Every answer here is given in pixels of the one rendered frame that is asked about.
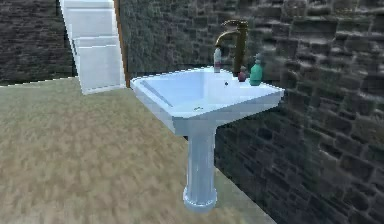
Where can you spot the brass faucet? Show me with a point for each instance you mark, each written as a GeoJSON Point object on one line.
{"type": "Point", "coordinates": [240, 46]}

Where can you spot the white panelled room door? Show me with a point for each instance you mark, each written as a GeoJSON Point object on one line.
{"type": "Point", "coordinates": [95, 46]}

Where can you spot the teal soap bottle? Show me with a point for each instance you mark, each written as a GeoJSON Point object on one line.
{"type": "Point", "coordinates": [256, 74]}

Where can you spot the white pink tipped bottle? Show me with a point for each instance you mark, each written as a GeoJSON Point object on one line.
{"type": "Point", "coordinates": [217, 60]}

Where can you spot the small maroon round bottle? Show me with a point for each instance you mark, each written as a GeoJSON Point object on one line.
{"type": "Point", "coordinates": [242, 76]}

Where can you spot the white pedestal sink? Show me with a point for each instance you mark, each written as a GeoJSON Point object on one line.
{"type": "Point", "coordinates": [203, 96]}

